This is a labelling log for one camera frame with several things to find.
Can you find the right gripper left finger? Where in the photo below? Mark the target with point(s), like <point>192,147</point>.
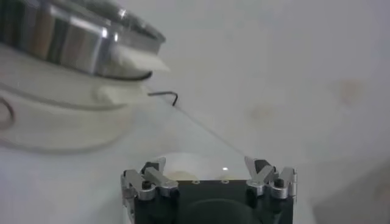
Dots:
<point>152,177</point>

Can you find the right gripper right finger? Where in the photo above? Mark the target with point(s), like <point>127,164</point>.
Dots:
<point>262,176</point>

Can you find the stainless steel steamer basket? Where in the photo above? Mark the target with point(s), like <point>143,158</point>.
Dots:
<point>76,39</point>

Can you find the small black hex key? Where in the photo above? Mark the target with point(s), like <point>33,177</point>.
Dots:
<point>175,99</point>

